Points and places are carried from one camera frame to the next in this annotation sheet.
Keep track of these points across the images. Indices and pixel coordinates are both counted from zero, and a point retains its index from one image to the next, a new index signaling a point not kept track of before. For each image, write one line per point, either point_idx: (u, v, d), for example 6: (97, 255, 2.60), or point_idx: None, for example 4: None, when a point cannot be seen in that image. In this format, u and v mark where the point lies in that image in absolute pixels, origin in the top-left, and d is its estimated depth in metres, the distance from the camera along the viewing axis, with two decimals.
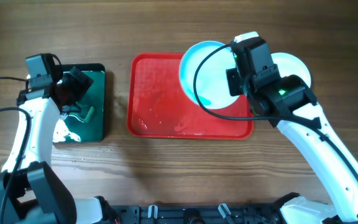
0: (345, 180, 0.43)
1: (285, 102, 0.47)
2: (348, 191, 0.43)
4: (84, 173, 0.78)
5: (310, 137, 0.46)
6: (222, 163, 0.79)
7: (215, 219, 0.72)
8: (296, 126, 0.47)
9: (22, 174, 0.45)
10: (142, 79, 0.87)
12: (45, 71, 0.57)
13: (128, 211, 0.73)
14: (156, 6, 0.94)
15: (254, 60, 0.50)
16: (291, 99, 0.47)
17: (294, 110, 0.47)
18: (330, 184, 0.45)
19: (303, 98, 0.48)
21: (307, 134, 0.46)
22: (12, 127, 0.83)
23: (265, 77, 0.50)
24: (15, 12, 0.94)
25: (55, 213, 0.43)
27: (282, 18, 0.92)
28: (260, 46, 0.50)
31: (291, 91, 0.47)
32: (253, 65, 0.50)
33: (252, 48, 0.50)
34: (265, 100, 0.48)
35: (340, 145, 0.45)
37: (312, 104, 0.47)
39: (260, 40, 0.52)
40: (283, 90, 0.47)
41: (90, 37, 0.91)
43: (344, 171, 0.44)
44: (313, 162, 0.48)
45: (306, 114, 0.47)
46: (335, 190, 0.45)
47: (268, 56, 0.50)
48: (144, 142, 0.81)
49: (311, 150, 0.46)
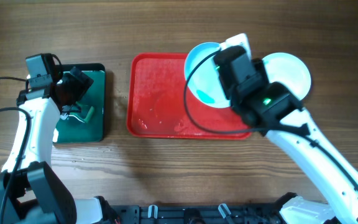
0: (340, 185, 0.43)
1: (271, 111, 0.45)
2: (345, 196, 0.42)
4: (84, 173, 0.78)
5: (301, 145, 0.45)
6: (222, 163, 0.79)
7: (215, 219, 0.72)
8: (286, 135, 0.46)
9: (22, 174, 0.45)
10: (142, 79, 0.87)
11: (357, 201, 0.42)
12: (45, 71, 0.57)
13: (128, 211, 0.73)
14: (156, 6, 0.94)
15: (235, 70, 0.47)
16: (277, 107, 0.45)
17: (283, 119, 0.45)
18: (327, 190, 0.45)
19: (289, 104, 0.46)
21: (298, 142, 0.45)
22: (12, 127, 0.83)
23: (248, 88, 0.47)
24: (15, 12, 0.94)
25: (55, 213, 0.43)
27: (282, 18, 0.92)
28: (241, 55, 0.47)
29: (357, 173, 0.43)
31: (276, 99, 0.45)
32: (236, 76, 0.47)
33: (232, 59, 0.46)
34: (250, 111, 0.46)
35: (330, 149, 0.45)
37: (298, 111, 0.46)
39: (238, 48, 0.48)
40: (268, 99, 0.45)
41: (90, 37, 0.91)
43: (339, 175, 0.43)
44: (307, 169, 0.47)
45: (292, 122, 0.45)
46: (332, 195, 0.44)
47: (249, 65, 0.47)
48: (144, 142, 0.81)
49: (303, 157, 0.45)
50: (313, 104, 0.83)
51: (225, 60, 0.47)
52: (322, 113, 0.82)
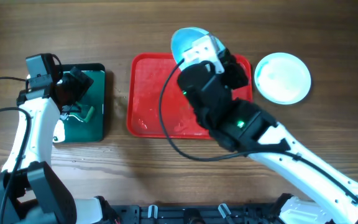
0: (332, 193, 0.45)
1: (247, 133, 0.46)
2: (339, 203, 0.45)
4: (84, 173, 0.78)
5: (284, 162, 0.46)
6: (222, 163, 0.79)
7: (215, 219, 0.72)
8: (268, 155, 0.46)
9: (22, 174, 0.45)
10: (142, 79, 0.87)
11: (350, 205, 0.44)
12: (45, 71, 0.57)
13: (129, 211, 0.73)
14: (156, 6, 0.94)
15: (207, 96, 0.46)
16: (252, 129, 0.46)
17: (259, 139, 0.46)
18: (319, 198, 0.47)
19: (263, 122, 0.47)
21: (281, 159, 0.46)
22: (12, 127, 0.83)
23: (220, 111, 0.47)
24: (15, 12, 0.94)
25: (55, 213, 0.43)
27: (282, 18, 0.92)
28: (209, 80, 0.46)
29: (343, 176, 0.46)
31: (249, 121, 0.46)
32: (207, 101, 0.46)
33: (202, 86, 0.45)
34: (225, 135, 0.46)
35: (314, 159, 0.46)
37: (273, 126, 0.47)
39: (204, 70, 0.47)
40: (242, 122, 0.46)
41: (90, 37, 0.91)
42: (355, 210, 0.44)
43: (329, 184, 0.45)
44: (296, 182, 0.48)
45: (270, 140, 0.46)
46: (326, 203, 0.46)
47: (218, 87, 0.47)
48: (144, 142, 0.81)
49: (291, 173, 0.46)
50: (313, 104, 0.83)
51: (194, 87, 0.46)
52: (322, 113, 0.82)
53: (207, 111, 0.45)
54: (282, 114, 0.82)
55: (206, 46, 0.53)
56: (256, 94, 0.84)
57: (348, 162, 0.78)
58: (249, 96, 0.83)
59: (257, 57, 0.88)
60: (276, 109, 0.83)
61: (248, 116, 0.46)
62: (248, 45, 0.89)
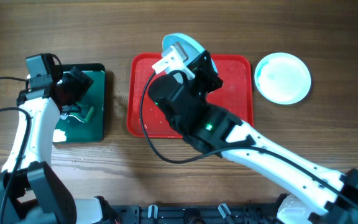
0: (299, 180, 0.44)
1: (215, 135, 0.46)
2: (307, 189, 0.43)
4: (84, 173, 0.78)
5: (250, 155, 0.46)
6: (222, 163, 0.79)
7: (215, 219, 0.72)
8: (234, 151, 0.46)
9: (22, 174, 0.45)
10: (142, 79, 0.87)
11: (318, 190, 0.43)
12: (45, 71, 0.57)
13: (129, 211, 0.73)
14: (156, 6, 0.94)
15: (177, 106, 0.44)
16: (220, 129, 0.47)
17: (227, 138, 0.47)
18: (290, 188, 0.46)
19: (229, 122, 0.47)
21: (248, 154, 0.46)
22: (12, 127, 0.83)
23: (191, 117, 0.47)
24: (15, 12, 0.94)
25: (55, 213, 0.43)
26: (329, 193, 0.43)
27: (282, 18, 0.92)
28: (179, 89, 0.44)
29: (310, 163, 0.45)
31: (216, 123, 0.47)
32: (178, 109, 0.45)
33: (171, 97, 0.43)
34: (199, 139, 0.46)
35: (279, 150, 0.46)
37: (238, 125, 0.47)
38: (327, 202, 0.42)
39: (171, 78, 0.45)
40: (209, 124, 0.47)
41: (90, 37, 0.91)
42: (323, 195, 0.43)
43: (296, 173, 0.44)
44: (268, 176, 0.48)
45: (237, 138, 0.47)
46: (297, 192, 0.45)
47: (186, 95, 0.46)
48: (144, 142, 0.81)
49: (259, 166, 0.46)
50: (313, 104, 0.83)
51: (165, 98, 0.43)
52: (322, 113, 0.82)
53: (178, 117, 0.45)
54: (282, 114, 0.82)
55: (173, 56, 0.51)
56: (256, 94, 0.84)
57: (348, 162, 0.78)
58: (249, 96, 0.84)
59: (257, 57, 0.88)
60: (276, 109, 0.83)
61: (217, 117, 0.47)
62: (248, 45, 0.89)
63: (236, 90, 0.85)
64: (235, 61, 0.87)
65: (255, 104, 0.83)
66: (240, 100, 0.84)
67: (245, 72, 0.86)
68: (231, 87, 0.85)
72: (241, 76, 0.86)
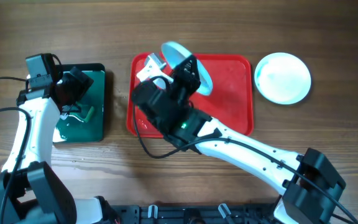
0: (260, 163, 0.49)
1: (188, 132, 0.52)
2: (266, 170, 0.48)
4: (84, 173, 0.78)
5: (218, 145, 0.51)
6: (222, 163, 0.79)
7: (215, 219, 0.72)
8: (203, 143, 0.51)
9: (22, 174, 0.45)
10: None
11: (277, 171, 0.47)
12: (45, 71, 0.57)
13: (128, 211, 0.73)
14: (156, 6, 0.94)
15: (158, 110, 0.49)
16: (192, 126, 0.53)
17: (198, 134, 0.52)
18: (255, 173, 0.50)
19: (201, 119, 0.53)
21: (216, 145, 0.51)
22: (12, 127, 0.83)
23: (171, 118, 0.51)
24: (15, 12, 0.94)
25: (55, 213, 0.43)
26: (286, 173, 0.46)
27: (282, 18, 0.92)
28: (158, 96, 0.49)
29: (270, 147, 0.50)
31: (189, 121, 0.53)
32: (159, 113, 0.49)
33: (151, 102, 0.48)
34: (178, 138, 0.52)
35: (243, 139, 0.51)
37: (208, 121, 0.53)
38: (285, 180, 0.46)
39: (153, 86, 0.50)
40: (184, 123, 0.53)
41: (90, 37, 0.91)
42: (279, 173, 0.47)
43: (258, 158, 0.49)
44: (236, 164, 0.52)
45: (205, 131, 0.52)
46: (260, 175, 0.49)
47: (168, 99, 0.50)
48: (145, 142, 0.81)
49: (227, 155, 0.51)
50: (313, 104, 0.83)
51: (145, 103, 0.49)
52: (322, 113, 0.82)
53: (160, 119, 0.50)
54: (282, 114, 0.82)
55: (150, 65, 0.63)
56: (256, 94, 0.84)
57: (348, 162, 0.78)
58: (249, 96, 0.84)
59: (257, 57, 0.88)
60: (276, 109, 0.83)
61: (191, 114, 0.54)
62: (248, 45, 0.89)
63: (237, 90, 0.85)
64: (235, 61, 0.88)
65: (255, 104, 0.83)
66: (240, 100, 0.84)
67: (245, 71, 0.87)
68: (231, 87, 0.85)
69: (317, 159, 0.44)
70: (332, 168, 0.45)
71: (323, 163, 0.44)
72: (240, 76, 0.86)
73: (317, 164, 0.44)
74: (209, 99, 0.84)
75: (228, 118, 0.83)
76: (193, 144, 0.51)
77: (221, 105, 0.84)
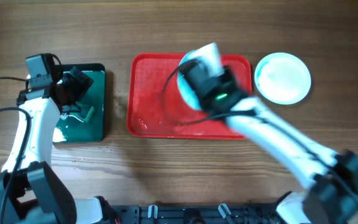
0: (291, 150, 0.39)
1: (225, 102, 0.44)
2: (300, 159, 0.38)
4: (84, 173, 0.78)
5: (253, 123, 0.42)
6: (222, 163, 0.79)
7: (215, 219, 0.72)
8: (237, 117, 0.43)
9: (22, 174, 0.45)
10: (142, 79, 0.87)
11: (309, 163, 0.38)
12: (45, 71, 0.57)
13: (129, 211, 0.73)
14: (156, 6, 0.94)
15: (195, 78, 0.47)
16: (231, 98, 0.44)
17: (235, 107, 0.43)
18: (286, 160, 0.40)
19: (242, 94, 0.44)
21: (250, 121, 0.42)
22: (12, 127, 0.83)
23: (209, 89, 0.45)
24: (15, 12, 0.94)
25: (55, 213, 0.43)
26: (319, 168, 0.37)
27: (282, 18, 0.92)
28: (196, 66, 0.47)
29: (307, 137, 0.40)
31: (229, 91, 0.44)
32: (197, 82, 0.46)
33: (191, 68, 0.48)
34: (212, 109, 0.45)
35: (278, 121, 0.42)
37: (248, 97, 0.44)
38: (313, 174, 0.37)
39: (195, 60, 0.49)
40: (222, 94, 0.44)
41: (90, 37, 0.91)
42: (311, 165, 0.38)
43: (291, 144, 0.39)
44: (269, 150, 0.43)
45: (242, 107, 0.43)
46: (292, 166, 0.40)
47: (207, 71, 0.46)
48: (144, 142, 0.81)
49: (257, 135, 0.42)
50: (313, 104, 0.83)
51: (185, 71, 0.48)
52: (322, 113, 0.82)
53: (199, 89, 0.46)
54: (282, 114, 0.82)
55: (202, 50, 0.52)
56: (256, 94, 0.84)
57: None
58: None
59: (257, 57, 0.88)
60: (276, 109, 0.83)
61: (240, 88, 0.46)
62: (248, 45, 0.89)
63: None
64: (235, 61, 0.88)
65: None
66: None
67: (245, 71, 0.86)
68: None
69: (353, 160, 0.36)
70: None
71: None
72: (241, 76, 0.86)
73: (348, 165, 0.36)
74: None
75: None
76: (225, 116, 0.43)
77: None
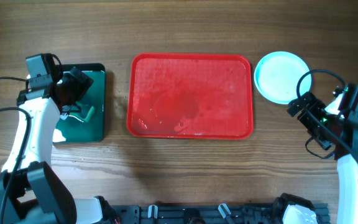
0: None
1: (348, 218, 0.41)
2: None
4: (84, 173, 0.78)
5: None
6: (222, 163, 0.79)
7: (215, 219, 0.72)
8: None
9: (22, 174, 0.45)
10: (142, 79, 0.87)
11: None
12: (45, 71, 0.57)
13: (129, 211, 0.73)
14: (156, 6, 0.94)
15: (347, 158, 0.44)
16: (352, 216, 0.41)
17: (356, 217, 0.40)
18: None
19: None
21: None
22: (12, 127, 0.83)
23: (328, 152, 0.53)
24: (16, 12, 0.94)
25: (55, 213, 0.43)
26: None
27: (282, 18, 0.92)
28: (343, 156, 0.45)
29: None
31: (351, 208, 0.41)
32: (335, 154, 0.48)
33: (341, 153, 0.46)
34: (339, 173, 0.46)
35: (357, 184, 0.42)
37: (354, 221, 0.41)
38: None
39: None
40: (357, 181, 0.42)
41: (90, 37, 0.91)
42: None
43: None
44: None
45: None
46: (346, 196, 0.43)
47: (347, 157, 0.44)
48: (144, 142, 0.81)
49: (348, 189, 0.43)
50: None
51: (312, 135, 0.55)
52: None
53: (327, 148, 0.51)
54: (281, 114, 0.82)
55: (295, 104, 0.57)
56: (257, 94, 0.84)
57: None
58: (249, 96, 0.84)
59: (257, 57, 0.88)
60: (276, 109, 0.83)
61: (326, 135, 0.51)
62: (248, 45, 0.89)
63: (237, 90, 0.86)
64: (235, 61, 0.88)
65: (255, 104, 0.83)
66: (240, 100, 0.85)
67: (245, 71, 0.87)
68: (231, 87, 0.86)
69: None
70: None
71: None
72: (241, 76, 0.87)
73: None
74: (208, 98, 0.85)
75: (227, 117, 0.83)
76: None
77: (222, 104, 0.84)
